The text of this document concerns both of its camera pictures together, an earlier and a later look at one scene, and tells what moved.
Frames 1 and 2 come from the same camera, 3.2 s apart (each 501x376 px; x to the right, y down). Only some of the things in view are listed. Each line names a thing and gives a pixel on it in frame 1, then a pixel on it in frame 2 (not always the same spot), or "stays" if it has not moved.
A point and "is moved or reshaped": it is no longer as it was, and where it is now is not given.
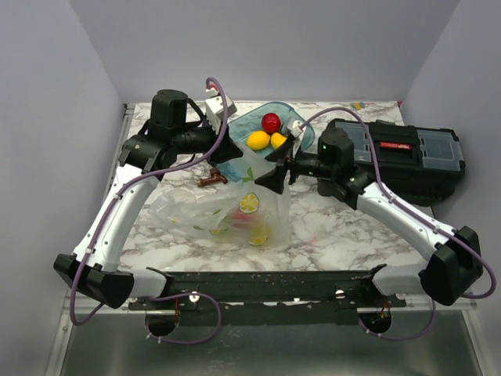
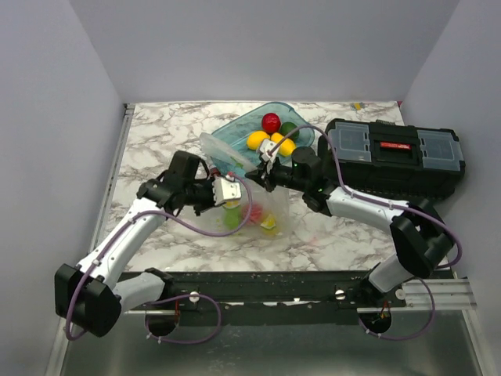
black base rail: [273, 298] stays
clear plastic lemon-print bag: [241, 211] is moved or reshaped
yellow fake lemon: [257, 140] stays
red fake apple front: [243, 221] -> [255, 214]
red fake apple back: [271, 123] stays
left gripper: [226, 149] -> [211, 203]
